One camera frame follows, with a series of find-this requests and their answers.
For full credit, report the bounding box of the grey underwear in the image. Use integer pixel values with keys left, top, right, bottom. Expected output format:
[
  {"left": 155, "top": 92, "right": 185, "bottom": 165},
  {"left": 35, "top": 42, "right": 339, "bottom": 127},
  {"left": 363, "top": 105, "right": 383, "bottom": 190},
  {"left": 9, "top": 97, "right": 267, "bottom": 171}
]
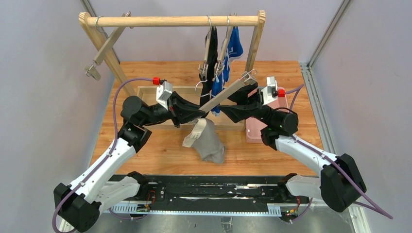
[{"left": 182, "top": 118, "right": 226, "bottom": 164}]

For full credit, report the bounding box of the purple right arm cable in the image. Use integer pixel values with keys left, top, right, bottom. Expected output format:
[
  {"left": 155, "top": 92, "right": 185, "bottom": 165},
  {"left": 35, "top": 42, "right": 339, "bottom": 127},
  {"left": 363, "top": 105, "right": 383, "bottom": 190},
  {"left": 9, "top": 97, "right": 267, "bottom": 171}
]
[{"left": 285, "top": 84, "right": 394, "bottom": 220}]

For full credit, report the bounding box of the pink perforated plastic basket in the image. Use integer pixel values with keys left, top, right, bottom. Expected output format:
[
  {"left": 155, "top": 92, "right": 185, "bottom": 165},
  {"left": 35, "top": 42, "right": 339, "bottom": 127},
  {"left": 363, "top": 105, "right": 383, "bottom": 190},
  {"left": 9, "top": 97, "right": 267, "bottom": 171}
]
[{"left": 246, "top": 86, "right": 289, "bottom": 144}]

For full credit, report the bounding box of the wooden hanger holding blue underwear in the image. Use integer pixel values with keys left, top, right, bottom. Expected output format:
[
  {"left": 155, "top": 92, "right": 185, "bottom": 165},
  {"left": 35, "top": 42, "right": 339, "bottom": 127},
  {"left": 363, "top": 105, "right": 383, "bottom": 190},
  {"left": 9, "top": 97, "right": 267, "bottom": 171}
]
[{"left": 214, "top": 14, "right": 233, "bottom": 78}]

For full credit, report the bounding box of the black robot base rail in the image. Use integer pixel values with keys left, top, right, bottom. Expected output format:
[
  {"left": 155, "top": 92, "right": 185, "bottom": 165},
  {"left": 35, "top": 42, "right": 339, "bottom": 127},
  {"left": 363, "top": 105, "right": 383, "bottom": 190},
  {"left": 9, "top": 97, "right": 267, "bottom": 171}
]
[{"left": 110, "top": 175, "right": 309, "bottom": 217}]

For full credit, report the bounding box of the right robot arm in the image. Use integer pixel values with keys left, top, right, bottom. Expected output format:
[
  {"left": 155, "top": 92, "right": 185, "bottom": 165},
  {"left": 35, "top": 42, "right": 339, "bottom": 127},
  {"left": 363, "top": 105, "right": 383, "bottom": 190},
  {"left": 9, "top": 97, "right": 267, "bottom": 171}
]
[{"left": 218, "top": 85, "right": 367, "bottom": 212}]

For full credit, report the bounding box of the wooden clip hanger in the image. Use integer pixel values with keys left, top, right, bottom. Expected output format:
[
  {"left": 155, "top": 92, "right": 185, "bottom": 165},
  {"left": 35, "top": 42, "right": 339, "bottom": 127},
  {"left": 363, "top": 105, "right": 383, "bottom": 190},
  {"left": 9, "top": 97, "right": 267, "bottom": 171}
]
[
  {"left": 79, "top": 12, "right": 126, "bottom": 82},
  {"left": 199, "top": 68, "right": 258, "bottom": 113}
]

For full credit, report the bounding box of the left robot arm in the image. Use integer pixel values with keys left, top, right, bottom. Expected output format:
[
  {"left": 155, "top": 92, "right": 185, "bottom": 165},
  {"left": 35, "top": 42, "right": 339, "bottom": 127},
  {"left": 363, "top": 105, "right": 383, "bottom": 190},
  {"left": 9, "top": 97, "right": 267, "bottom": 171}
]
[{"left": 52, "top": 92, "right": 205, "bottom": 233}]

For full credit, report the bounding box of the blue underwear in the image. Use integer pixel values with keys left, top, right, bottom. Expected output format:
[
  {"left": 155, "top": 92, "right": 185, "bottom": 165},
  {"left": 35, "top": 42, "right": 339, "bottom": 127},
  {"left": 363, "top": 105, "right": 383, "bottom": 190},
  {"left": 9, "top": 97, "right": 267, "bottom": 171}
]
[{"left": 211, "top": 27, "right": 244, "bottom": 96}]

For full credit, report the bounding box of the black underwear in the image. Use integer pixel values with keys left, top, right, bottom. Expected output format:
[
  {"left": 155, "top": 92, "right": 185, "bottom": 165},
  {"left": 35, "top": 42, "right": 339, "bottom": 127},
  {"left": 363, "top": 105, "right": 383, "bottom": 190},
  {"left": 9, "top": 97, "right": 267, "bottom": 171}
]
[{"left": 199, "top": 27, "right": 218, "bottom": 106}]

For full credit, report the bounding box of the empty wooden clip hanger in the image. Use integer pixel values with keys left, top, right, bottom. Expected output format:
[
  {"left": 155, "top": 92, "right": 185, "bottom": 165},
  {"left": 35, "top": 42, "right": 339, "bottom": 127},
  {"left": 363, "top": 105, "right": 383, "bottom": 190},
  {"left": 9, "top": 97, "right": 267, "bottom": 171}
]
[{"left": 79, "top": 12, "right": 126, "bottom": 82}]

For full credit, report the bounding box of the wooden hanger holding black underwear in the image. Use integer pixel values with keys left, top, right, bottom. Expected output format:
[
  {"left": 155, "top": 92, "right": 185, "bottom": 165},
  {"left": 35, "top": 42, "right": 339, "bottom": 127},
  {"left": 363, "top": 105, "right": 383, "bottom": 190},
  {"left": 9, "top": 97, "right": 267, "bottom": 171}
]
[{"left": 198, "top": 16, "right": 213, "bottom": 83}]

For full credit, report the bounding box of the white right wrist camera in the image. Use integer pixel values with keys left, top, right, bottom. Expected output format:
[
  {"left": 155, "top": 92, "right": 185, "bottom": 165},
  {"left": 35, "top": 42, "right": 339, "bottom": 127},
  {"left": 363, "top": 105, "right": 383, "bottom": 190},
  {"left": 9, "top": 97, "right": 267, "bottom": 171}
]
[{"left": 260, "top": 76, "right": 278, "bottom": 105}]

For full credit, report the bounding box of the wooden clothes rack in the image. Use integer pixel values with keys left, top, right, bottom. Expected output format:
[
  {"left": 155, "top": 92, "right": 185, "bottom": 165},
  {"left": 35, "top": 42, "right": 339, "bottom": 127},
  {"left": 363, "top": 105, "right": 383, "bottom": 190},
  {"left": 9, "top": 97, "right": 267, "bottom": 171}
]
[{"left": 78, "top": 10, "right": 267, "bottom": 131}]

